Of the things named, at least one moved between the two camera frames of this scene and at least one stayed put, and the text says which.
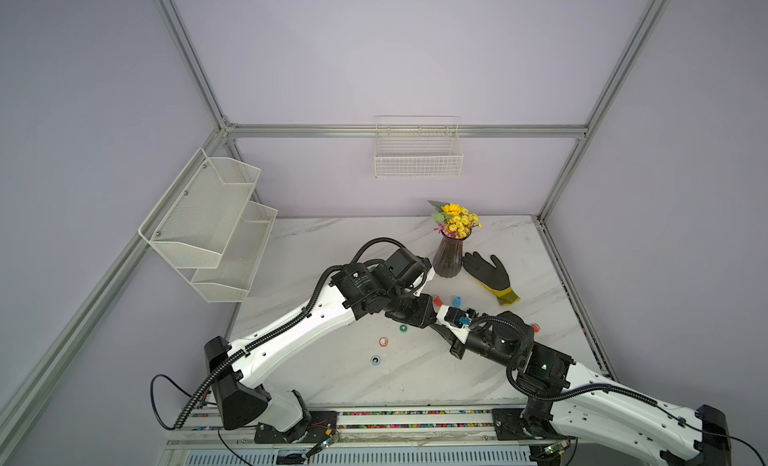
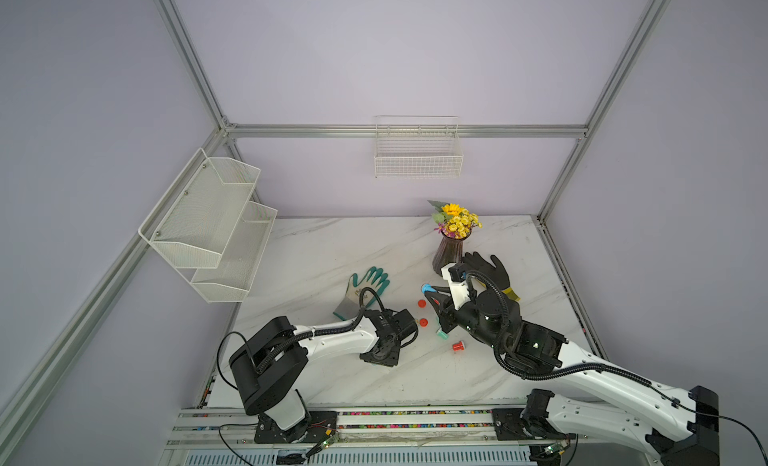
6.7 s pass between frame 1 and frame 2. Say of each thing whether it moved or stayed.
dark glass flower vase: stayed
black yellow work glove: stayed
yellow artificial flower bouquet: stayed
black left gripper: moved
